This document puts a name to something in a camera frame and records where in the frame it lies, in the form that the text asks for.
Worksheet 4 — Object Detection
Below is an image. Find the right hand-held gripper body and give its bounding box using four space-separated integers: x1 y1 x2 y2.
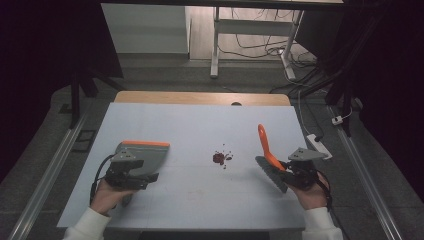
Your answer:
287 147 329 192

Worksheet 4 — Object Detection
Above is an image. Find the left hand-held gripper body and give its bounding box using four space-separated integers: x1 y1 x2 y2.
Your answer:
105 149 148 191

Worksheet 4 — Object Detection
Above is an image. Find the grey dustpan with orange edge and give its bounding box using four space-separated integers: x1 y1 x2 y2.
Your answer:
114 139 171 208

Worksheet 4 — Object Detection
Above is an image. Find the orange brush with grey bristles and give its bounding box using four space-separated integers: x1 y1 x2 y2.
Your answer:
254 123 292 195

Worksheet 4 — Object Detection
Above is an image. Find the pile of red crumbs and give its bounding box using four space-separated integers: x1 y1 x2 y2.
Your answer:
212 143 235 171

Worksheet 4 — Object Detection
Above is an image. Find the person's right hand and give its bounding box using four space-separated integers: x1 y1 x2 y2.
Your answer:
287 172 330 211

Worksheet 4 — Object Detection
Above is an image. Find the person's left hand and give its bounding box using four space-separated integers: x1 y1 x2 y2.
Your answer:
90 179 135 217

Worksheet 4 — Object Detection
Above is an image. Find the white power strip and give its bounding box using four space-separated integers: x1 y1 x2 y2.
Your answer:
305 133 334 161

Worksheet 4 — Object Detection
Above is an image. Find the person's right white sleeve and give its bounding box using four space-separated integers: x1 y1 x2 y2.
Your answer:
301 206 345 240

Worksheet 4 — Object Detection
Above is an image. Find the person's white sleeve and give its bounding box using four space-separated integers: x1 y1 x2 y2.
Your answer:
61 206 112 240
301 206 345 240

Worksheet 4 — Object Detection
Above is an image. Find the person's left white sleeve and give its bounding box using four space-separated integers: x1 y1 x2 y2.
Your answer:
61 206 112 240

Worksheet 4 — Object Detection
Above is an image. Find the black stand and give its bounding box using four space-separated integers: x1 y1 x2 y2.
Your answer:
67 65 125 130

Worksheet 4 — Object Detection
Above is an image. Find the wooden table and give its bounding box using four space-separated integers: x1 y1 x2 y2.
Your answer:
113 90 292 107

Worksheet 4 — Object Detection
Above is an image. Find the dark curtain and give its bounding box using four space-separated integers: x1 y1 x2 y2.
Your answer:
294 0 424 193
0 0 124 183

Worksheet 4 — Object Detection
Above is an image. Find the white cabinet panel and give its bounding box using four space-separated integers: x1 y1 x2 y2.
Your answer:
100 3 192 55

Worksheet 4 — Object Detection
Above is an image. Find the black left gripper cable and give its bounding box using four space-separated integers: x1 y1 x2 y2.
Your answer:
89 153 117 207

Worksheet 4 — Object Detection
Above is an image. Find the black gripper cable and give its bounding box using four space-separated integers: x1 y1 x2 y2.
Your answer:
89 153 117 207
315 170 335 213

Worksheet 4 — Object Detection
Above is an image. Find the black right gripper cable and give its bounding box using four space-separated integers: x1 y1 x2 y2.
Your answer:
315 170 335 213

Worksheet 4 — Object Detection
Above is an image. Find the metal floor rail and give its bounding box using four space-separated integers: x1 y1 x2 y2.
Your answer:
7 112 88 240
327 105 404 240

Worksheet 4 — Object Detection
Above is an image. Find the bundle of black floor cables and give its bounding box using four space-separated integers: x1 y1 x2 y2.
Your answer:
218 8 331 95

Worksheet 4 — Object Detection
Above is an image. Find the white desk frame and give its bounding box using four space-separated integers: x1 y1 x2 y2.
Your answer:
209 6 307 81

